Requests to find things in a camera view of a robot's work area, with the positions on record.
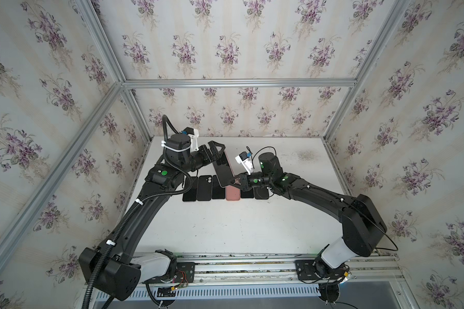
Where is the aluminium rail base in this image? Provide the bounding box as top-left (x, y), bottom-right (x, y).
top-left (132, 253), bottom-right (404, 287)

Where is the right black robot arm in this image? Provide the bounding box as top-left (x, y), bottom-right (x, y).
top-left (229, 153), bottom-right (387, 272)

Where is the pink phone case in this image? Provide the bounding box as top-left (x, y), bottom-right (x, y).
top-left (226, 186), bottom-right (241, 202)

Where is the black phone case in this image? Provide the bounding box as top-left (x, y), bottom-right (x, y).
top-left (197, 175), bottom-right (213, 202)

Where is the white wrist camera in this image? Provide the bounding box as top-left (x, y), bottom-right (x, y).
top-left (235, 151), bottom-right (255, 175)
top-left (182, 127), bottom-right (199, 151)

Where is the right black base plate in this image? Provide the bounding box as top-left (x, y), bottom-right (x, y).
top-left (295, 260), bottom-right (350, 283)

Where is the white vented grille strip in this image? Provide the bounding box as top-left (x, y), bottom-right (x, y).
top-left (94, 285), bottom-right (320, 302)

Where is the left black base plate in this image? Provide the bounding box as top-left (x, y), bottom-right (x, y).
top-left (141, 262), bottom-right (196, 285)

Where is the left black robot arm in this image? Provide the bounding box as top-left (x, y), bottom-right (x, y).
top-left (79, 133), bottom-right (226, 308)

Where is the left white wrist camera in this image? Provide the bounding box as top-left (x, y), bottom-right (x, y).
top-left (182, 127), bottom-right (199, 151)

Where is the aluminium frame cage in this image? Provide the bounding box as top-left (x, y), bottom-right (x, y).
top-left (0, 1), bottom-right (409, 274)

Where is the pink-cased phone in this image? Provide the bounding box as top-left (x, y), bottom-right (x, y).
top-left (211, 175), bottom-right (226, 200)
top-left (213, 151), bottom-right (235, 188)

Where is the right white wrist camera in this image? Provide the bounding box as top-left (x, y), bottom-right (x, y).
top-left (235, 151), bottom-right (255, 175)

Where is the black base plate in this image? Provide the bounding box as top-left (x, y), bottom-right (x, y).
top-left (295, 260), bottom-right (350, 283)
top-left (141, 262), bottom-right (196, 285)

